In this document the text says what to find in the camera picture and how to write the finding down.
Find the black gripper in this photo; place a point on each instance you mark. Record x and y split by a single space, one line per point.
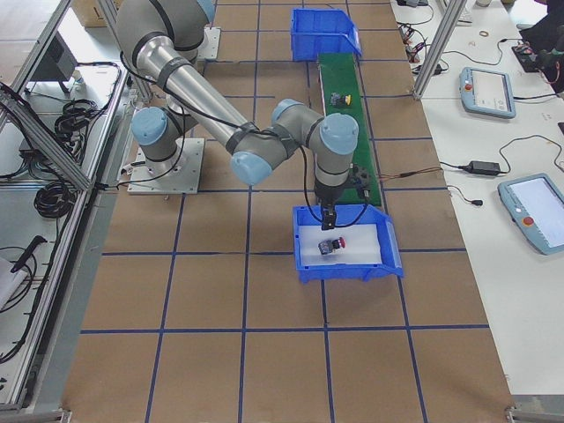
326 196

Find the red push button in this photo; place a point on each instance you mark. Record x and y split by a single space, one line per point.
329 246

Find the yellow push button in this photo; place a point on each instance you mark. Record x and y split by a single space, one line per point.
339 100

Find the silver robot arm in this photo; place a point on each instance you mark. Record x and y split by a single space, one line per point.
160 39

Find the white foam pad right bin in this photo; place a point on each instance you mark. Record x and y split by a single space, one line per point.
352 245

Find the right blue plastic bin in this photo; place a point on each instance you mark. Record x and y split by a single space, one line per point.
350 215

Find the blue plastic bin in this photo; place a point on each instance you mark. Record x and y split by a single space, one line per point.
350 215
318 31

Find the green conveyor belt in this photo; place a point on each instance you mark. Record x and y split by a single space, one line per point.
338 74

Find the black power adapter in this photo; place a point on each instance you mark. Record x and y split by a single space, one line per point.
484 167

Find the left blue plastic bin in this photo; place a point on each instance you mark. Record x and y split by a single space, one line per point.
318 31

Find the far teach pendant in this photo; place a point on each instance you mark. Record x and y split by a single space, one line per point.
487 92

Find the teach pendant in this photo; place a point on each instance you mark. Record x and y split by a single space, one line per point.
535 204
487 92

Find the near teach pendant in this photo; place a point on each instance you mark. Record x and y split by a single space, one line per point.
535 204

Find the person in black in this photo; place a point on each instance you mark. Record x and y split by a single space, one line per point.
544 41

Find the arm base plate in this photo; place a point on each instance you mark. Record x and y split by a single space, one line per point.
178 175
209 49

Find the aluminium frame post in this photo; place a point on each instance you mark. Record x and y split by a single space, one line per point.
441 38

